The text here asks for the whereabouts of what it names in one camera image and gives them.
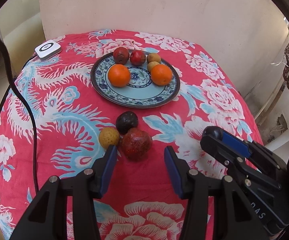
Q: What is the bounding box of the orange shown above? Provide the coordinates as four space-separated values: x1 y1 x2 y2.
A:
150 64 173 86
108 64 131 87

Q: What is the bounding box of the red floral tablecloth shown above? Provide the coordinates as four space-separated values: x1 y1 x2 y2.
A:
0 29 261 239

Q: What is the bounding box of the white square wireless device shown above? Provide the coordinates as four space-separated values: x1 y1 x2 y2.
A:
34 40 62 61

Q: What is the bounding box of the dark red apple centre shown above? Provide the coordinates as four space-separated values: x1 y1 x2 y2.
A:
121 128 152 161

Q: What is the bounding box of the dark plum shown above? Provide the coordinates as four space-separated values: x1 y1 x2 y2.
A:
116 111 139 135
202 126 223 140

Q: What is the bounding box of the blue patterned ceramic plate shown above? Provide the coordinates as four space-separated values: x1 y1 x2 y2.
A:
90 53 180 108

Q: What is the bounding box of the wrinkled brown-red apple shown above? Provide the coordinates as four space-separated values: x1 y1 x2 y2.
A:
113 47 129 64

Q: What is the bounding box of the black cable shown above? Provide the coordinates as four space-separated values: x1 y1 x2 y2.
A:
0 36 40 194

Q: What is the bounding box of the yellow longan near apples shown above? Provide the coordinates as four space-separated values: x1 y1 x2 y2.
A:
99 127 120 150

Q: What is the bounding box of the tan longan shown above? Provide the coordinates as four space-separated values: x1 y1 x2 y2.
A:
147 61 160 72
147 53 161 63

